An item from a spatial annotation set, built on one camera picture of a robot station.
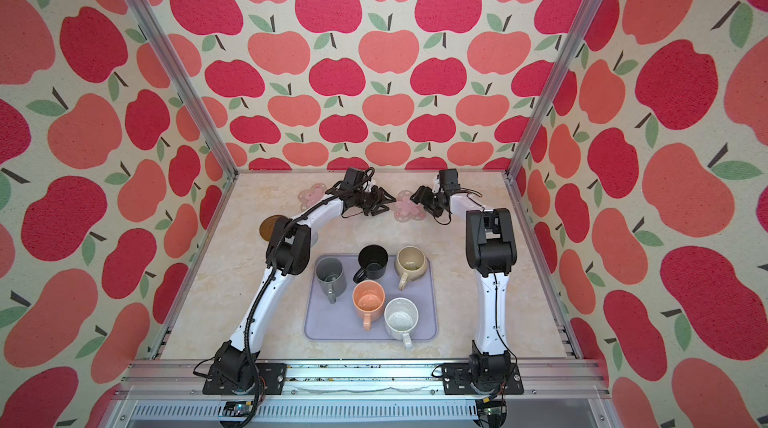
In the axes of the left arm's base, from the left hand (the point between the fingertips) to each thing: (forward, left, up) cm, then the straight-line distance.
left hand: (398, 205), depth 106 cm
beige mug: (-23, -3, -2) cm, 23 cm away
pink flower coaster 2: (+2, -3, -5) cm, 6 cm away
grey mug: (-27, +22, -3) cm, 35 cm away
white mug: (-39, +1, -4) cm, 39 cm away
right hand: (+3, -9, -1) cm, 9 cm away
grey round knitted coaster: (-28, +23, +21) cm, 42 cm away
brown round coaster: (-6, +47, -4) cm, 48 cm away
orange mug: (-33, +10, -2) cm, 35 cm away
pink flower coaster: (+8, +35, -4) cm, 36 cm away
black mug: (-24, +9, +3) cm, 26 cm away
